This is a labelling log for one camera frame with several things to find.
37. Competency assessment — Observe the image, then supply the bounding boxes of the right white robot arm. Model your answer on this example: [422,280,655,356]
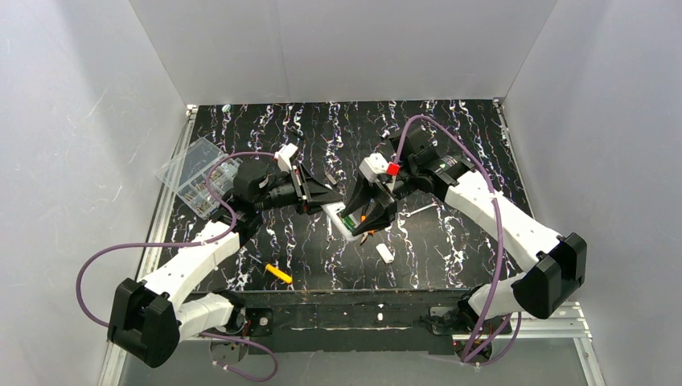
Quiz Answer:
[338,129,587,322]

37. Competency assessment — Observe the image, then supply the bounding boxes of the white remote control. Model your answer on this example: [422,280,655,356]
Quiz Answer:
[323,202,362,242]

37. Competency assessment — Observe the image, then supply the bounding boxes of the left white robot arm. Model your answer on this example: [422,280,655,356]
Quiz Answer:
[107,159,342,368]

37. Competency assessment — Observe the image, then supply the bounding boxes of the small green capped battery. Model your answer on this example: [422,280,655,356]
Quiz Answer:
[341,215,357,231]

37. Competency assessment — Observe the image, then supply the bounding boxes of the white battery cover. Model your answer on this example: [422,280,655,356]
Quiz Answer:
[376,244,395,265]

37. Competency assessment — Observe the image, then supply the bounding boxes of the orange handled pliers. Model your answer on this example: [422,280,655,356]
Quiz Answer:
[359,213,376,245]

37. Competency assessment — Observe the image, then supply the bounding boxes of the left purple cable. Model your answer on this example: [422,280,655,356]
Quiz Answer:
[75,151,280,383]

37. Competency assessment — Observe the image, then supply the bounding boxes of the purple cable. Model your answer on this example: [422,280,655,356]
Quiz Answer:
[75,151,280,383]
[394,114,524,364]

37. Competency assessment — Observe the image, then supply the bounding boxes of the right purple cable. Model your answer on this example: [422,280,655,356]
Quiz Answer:
[394,114,524,364]

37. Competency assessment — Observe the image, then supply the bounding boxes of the aluminium frame rail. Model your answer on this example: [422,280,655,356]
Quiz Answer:
[454,302,606,385]

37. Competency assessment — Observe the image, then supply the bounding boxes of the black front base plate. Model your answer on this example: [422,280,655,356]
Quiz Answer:
[234,289,512,355]

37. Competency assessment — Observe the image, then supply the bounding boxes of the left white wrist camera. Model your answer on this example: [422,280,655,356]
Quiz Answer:
[273,143,298,172]

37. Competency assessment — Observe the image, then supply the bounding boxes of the clear plastic screw box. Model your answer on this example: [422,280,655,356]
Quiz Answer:
[155,138,242,220]

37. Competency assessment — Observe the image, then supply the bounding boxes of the yellow handled screwdriver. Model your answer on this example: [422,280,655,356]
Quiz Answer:
[250,256,294,285]

